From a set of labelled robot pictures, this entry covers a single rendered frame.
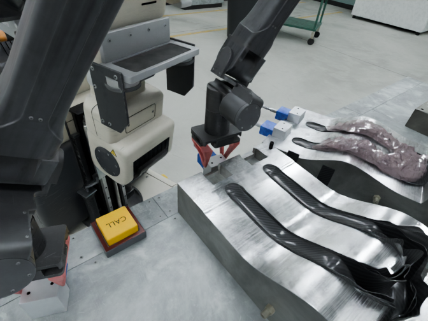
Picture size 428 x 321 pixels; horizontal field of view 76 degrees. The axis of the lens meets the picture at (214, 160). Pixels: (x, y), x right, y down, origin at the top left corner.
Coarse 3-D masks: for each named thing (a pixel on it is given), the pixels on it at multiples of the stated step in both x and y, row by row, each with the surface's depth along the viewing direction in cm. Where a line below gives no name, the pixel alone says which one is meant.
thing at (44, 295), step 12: (24, 288) 41; (36, 288) 41; (48, 288) 41; (60, 288) 42; (24, 300) 40; (36, 300) 40; (48, 300) 40; (60, 300) 41; (36, 312) 42; (48, 312) 42; (60, 312) 43
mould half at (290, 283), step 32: (288, 160) 63; (192, 192) 53; (224, 192) 54; (256, 192) 55; (320, 192) 57; (192, 224) 56; (224, 224) 48; (256, 224) 49; (288, 224) 50; (320, 224) 49; (416, 224) 45; (224, 256) 50; (256, 256) 44; (288, 256) 43; (352, 256) 40; (384, 256) 40; (256, 288) 44; (288, 288) 37; (320, 288) 36; (352, 288) 36; (288, 320) 40; (320, 320) 34; (352, 320) 33; (416, 320) 41
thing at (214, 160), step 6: (198, 156) 70; (216, 156) 68; (222, 156) 68; (198, 162) 71; (210, 162) 66; (216, 162) 66; (204, 168) 68; (210, 168) 65; (216, 168) 66; (204, 174) 69
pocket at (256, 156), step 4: (256, 148) 66; (252, 152) 67; (256, 152) 66; (260, 152) 65; (240, 156) 63; (244, 156) 65; (248, 156) 65; (252, 156) 67; (256, 156) 67; (260, 156) 65; (264, 156) 64; (248, 160) 66; (252, 160) 66; (256, 160) 66; (252, 164) 65
